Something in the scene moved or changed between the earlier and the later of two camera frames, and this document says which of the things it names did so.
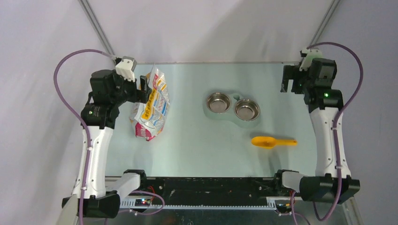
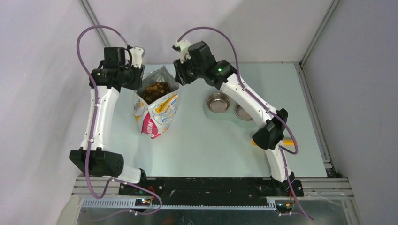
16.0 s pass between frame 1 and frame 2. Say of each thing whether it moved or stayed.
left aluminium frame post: stayed
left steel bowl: stayed
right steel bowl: stayed
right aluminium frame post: stayed
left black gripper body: moved
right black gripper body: moved
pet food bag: moved
